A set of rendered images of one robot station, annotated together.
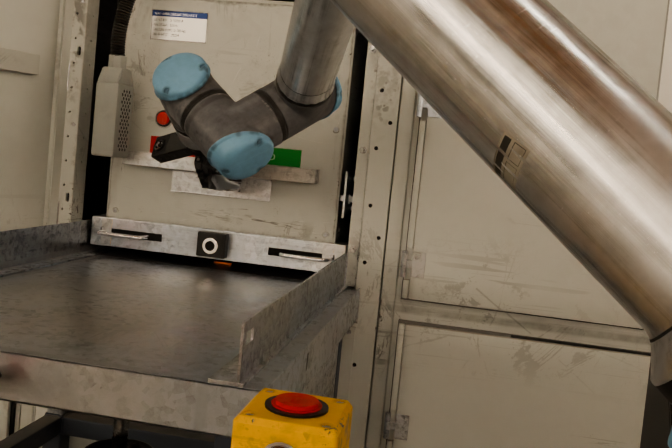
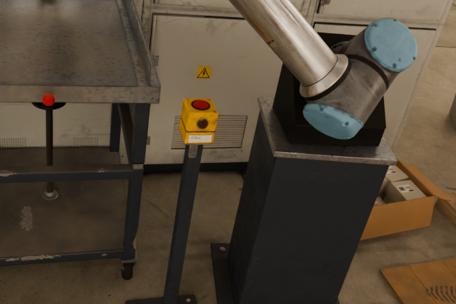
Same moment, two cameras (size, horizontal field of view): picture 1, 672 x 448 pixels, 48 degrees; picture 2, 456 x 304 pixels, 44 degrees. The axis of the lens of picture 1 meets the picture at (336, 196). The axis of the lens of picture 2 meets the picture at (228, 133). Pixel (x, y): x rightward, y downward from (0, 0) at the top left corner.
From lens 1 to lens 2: 0.97 m
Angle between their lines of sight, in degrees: 41
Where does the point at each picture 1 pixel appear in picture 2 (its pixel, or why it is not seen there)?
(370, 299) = (138, 4)
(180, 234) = not seen: outside the picture
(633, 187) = (305, 55)
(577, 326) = (233, 9)
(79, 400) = (85, 98)
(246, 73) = not seen: outside the picture
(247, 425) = (193, 115)
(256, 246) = not seen: outside the picture
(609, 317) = not seen: hidden behind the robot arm
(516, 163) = (275, 45)
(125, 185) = not seen: outside the picture
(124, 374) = (104, 87)
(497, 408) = (198, 48)
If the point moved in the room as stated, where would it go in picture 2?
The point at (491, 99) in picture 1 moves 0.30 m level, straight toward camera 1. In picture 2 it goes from (270, 30) to (316, 94)
